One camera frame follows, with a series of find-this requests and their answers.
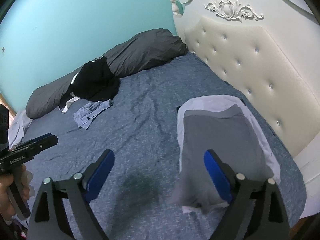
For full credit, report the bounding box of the grey garment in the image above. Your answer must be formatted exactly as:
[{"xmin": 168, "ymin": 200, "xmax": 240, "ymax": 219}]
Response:
[{"xmin": 167, "ymin": 104, "xmax": 275, "ymax": 214}]

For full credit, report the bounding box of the blue patterned bed cover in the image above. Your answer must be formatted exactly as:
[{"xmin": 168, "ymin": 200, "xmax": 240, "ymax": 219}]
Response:
[{"xmin": 25, "ymin": 53, "xmax": 306, "ymax": 239}]

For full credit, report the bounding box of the folded lavender garment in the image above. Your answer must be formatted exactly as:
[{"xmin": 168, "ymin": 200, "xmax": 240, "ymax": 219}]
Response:
[{"xmin": 176, "ymin": 94, "xmax": 282, "ymax": 214}]

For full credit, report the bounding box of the light grey bed sheet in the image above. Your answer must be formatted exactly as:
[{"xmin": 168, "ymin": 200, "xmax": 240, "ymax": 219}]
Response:
[{"xmin": 8, "ymin": 109, "xmax": 32, "ymax": 148}]

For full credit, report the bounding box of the light blue checked cloth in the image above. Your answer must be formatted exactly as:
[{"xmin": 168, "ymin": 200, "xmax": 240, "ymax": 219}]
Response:
[{"xmin": 73, "ymin": 99, "xmax": 113, "ymax": 129}]

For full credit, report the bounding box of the long dark grey pillow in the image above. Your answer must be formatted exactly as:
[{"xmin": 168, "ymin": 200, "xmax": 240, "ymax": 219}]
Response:
[{"xmin": 25, "ymin": 28, "xmax": 187, "ymax": 119}]

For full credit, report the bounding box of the black garment with white trim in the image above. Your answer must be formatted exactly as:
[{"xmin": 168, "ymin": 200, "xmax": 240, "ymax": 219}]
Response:
[{"xmin": 59, "ymin": 56, "xmax": 120, "ymax": 110}]

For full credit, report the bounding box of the person's left hand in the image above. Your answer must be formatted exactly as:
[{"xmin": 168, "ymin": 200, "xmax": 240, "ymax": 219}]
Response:
[{"xmin": 1, "ymin": 164, "xmax": 34, "ymax": 223}]

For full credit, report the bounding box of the cream tufted headboard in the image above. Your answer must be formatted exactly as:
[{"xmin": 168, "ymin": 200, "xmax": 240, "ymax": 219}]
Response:
[{"xmin": 170, "ymin": 0, "xmax": 319, "ymax": 217}]

